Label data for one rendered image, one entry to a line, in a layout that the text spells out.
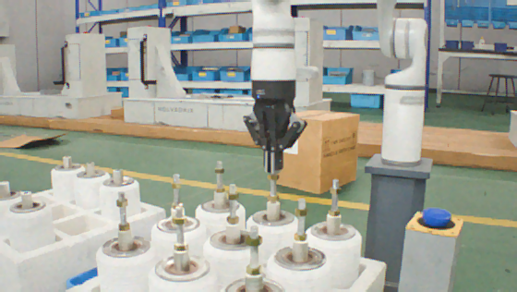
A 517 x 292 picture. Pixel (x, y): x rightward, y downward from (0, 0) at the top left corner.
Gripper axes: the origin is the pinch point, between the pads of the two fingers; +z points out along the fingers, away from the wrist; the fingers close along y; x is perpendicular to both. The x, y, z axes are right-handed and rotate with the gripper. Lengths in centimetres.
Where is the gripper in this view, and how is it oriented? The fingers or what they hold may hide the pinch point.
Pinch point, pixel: (273, 161)
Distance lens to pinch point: 74.6
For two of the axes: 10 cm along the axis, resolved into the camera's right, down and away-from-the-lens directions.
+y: 7.3, 1.4, -6.7
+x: 6.9, -1.5, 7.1
